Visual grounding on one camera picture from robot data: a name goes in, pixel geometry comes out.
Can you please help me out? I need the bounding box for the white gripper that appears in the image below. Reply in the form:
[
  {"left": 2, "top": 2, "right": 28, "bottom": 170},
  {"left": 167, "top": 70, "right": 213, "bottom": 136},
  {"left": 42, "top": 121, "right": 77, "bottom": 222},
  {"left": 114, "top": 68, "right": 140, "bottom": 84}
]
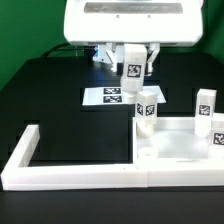
[{"left": 64, "top": 0, "right": 203, "bottom": 74}]

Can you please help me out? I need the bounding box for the white square tabletop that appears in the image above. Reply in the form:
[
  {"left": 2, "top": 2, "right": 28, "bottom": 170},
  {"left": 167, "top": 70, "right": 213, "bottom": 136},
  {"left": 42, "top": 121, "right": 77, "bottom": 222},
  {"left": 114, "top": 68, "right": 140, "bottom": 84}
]
[{"left": 133, "top": 117, "right": 224, "bottom": 163}]

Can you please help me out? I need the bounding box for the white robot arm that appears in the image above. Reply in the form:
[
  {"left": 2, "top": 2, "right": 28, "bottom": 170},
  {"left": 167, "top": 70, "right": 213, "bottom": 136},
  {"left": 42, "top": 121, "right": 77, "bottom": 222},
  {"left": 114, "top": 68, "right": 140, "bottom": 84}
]
[{"left": 64, "top": 0, "right": 204, "bottom": 71}]

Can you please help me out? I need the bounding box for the white AprilTag marker sheet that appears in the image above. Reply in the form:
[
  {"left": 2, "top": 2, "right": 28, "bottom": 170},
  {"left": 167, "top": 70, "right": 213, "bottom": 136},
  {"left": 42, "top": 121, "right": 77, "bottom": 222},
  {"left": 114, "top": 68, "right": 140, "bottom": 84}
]
[{"left": 80, "top": 85, "right": 167, "bottom": 106}]

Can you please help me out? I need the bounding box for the white L-shaped obstacle fixture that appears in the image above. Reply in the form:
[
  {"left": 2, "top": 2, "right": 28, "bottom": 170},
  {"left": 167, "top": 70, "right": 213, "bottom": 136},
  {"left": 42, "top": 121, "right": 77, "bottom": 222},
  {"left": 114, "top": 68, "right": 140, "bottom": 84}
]
[{"left": 1, "top": 125, "right": 224, "bottom": 191}]

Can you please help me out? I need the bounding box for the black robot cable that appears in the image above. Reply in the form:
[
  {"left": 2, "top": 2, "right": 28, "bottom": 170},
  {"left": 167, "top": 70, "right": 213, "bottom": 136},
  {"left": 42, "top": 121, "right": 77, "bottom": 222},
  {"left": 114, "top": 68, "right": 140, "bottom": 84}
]
[{"left": 41, "top": 42, "right": 98, "bottom": 58}]

